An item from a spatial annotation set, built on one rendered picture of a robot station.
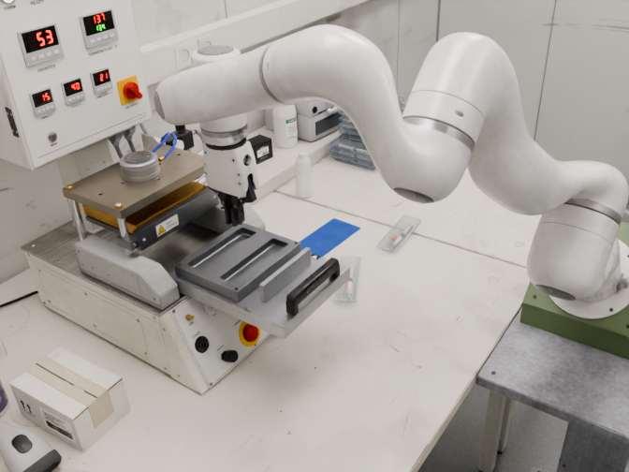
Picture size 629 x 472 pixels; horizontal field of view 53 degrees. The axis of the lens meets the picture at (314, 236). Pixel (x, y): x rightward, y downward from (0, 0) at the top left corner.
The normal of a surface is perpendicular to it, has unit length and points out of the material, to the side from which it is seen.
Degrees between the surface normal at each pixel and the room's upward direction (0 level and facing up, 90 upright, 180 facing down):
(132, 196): 0
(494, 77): 73
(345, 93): 102
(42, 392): 3
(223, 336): 65
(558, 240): 47
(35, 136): 90
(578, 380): 0
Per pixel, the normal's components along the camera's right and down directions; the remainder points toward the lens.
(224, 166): -0.51, 0.48
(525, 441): -0.04, -0.85
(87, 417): 0.83, 0.22
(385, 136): -0.73, 0.33
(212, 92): -0.20, 0.29
